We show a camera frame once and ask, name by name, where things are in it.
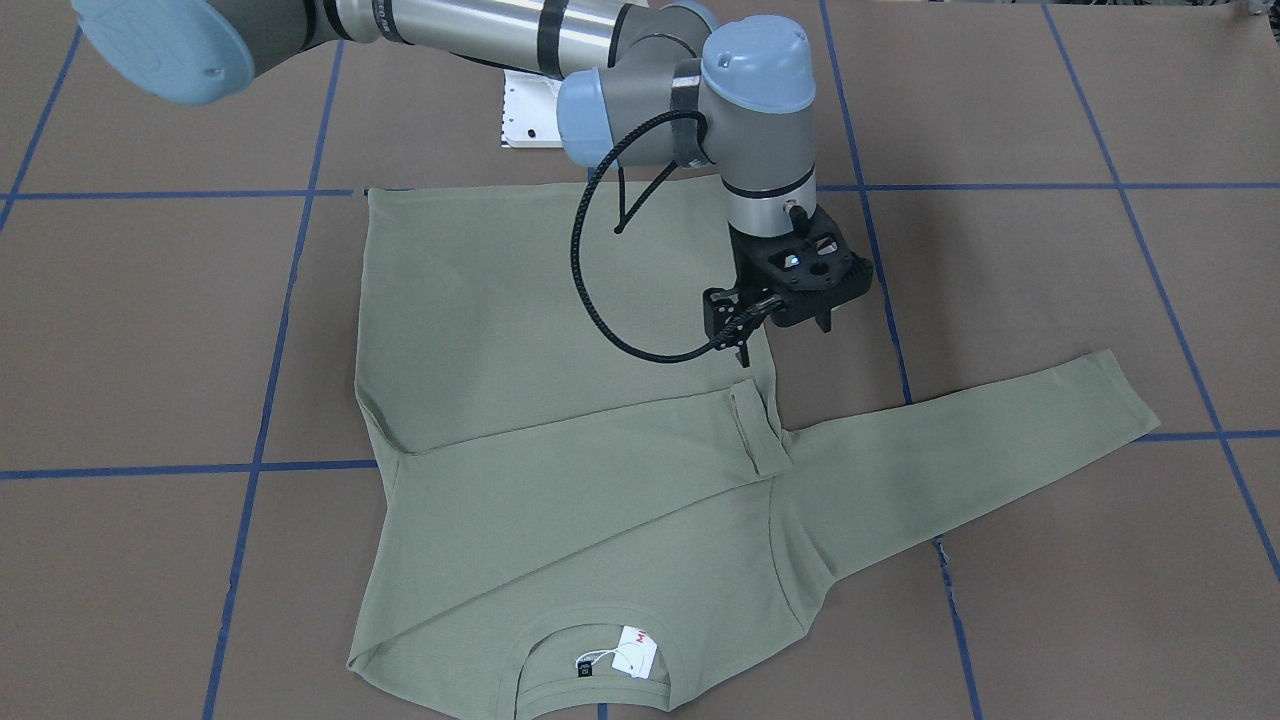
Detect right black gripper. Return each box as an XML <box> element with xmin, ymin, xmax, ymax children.
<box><xmin>732</xmin><ymin>208</ymin><xmax>874</xmax><ymax>369</ymax></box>

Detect olive green long-sleeve shirt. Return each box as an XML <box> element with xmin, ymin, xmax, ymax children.
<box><xmin>347</xmin><ymin>183</ymin><xmax>1158</xmax><ymax>719</ymax></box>

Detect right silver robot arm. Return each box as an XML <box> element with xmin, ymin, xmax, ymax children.
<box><xmin>73</xmin><ymin>1</ymin><xmax>874</xmax><ymax>366</ymax></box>

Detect white paper hang tag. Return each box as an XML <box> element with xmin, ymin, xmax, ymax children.
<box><xmin>611</xmin><ymin>625</ymin><xmax>659</xmax><ymax>679</ymax></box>

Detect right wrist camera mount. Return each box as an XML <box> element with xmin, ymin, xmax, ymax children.
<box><xmin>701</xmin><ymin>287</ymin><xmax>782</xmax><ymax>351</ymax></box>

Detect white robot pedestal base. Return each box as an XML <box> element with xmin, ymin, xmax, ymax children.
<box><xmin>500</xmin><ymin>69</ymin><xmax>563</xmax><ymax>149</ymax></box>

